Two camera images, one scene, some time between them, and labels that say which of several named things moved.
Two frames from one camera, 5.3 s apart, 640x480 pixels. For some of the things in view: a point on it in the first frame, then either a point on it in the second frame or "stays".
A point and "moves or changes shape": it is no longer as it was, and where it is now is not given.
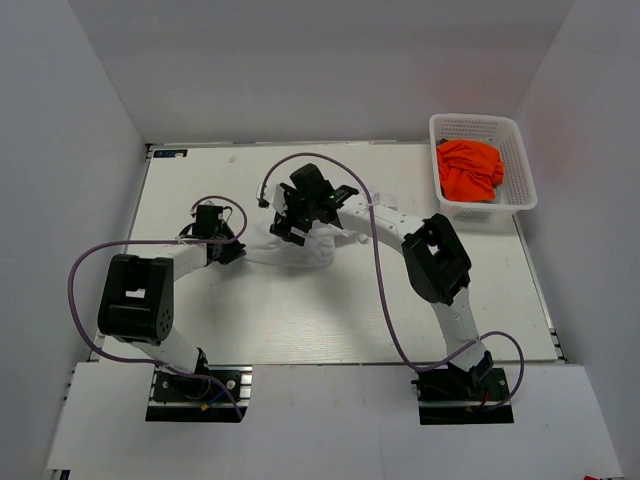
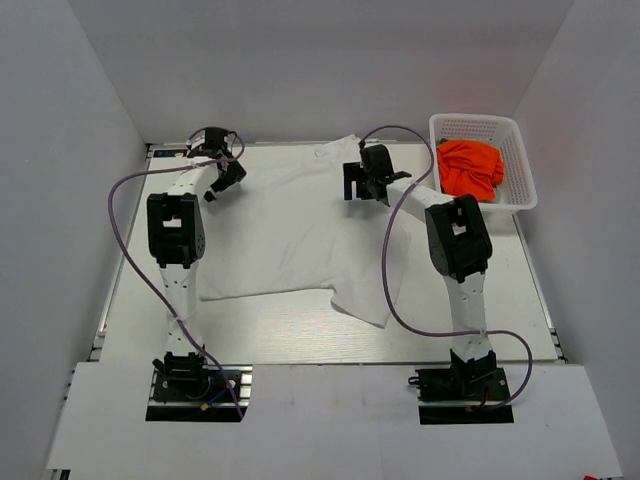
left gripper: (236, 251) to (235, 174)
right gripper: (282, 226) to (355, 172)
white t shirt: (313, 246) moves or changes shape
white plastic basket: (516, 192) stays
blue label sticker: (173, 153) stays
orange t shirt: (469, 170) stays
